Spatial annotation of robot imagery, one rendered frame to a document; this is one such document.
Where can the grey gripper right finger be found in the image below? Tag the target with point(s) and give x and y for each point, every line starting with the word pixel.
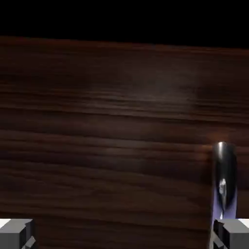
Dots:
pixel 235 233

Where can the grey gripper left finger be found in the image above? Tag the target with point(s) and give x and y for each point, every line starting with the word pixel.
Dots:
pixel 13 233

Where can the dark wood cabinet door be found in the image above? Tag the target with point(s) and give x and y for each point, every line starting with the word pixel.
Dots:
pixel 109 136

